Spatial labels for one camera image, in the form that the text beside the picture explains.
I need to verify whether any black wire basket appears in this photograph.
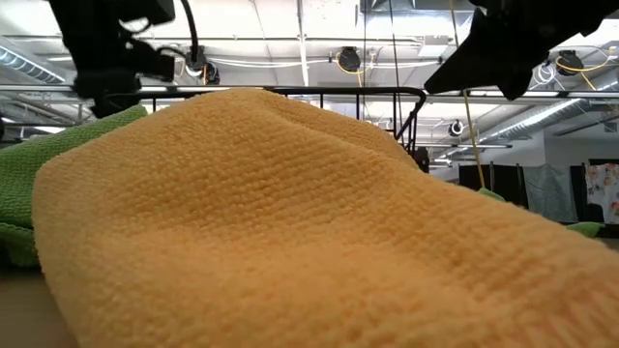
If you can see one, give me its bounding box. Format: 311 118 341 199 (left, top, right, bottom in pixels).
137 85 428 170

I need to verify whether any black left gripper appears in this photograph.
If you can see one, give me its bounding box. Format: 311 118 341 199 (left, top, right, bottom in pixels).
61 21 176 120

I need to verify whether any black perforated computer tower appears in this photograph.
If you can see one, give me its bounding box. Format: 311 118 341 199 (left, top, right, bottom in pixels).
412 146 431 174

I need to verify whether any floral patterned cloth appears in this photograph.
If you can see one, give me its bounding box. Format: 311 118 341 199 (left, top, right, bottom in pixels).
583 162 619 224

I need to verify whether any orange microfiber towel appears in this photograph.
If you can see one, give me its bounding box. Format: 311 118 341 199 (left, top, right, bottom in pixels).
31 88 619 348

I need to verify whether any grey hanging cloth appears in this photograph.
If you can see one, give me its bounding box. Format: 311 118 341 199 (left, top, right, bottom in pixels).
521 162 580 223

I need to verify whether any black partition panel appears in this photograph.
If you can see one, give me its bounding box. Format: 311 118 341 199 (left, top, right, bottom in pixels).
457 163 524 208

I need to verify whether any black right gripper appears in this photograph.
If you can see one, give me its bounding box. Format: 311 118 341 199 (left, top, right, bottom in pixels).
424 0 589 102

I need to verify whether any yellow cable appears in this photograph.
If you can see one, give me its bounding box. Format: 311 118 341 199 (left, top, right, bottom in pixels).
448 0 487 190

